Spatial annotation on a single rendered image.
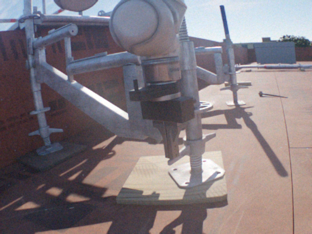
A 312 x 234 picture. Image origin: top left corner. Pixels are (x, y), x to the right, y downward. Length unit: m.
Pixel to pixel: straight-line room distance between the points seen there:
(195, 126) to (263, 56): 5.90
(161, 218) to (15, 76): 1.01
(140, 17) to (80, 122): 1.25
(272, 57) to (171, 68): 6.01
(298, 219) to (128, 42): 0.51
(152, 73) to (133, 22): 0.22
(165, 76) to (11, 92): 0.91
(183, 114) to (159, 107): 0.07
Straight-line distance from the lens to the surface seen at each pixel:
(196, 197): 0.60
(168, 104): 0.53
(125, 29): 0.33
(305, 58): 11.99
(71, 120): 1.47
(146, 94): 0.49
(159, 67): 0.51
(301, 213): 0.58
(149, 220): 0.57
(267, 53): 6.47
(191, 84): 0.61
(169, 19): 0.34
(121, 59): 0.71
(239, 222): 0.54
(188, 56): 0.61
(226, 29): 1.69
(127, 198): 0.64
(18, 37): 1.31
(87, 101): 0.85
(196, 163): 0.68
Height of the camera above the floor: 0.36
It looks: 13 degrees down
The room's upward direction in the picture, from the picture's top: 8 degrees counter-clockwise
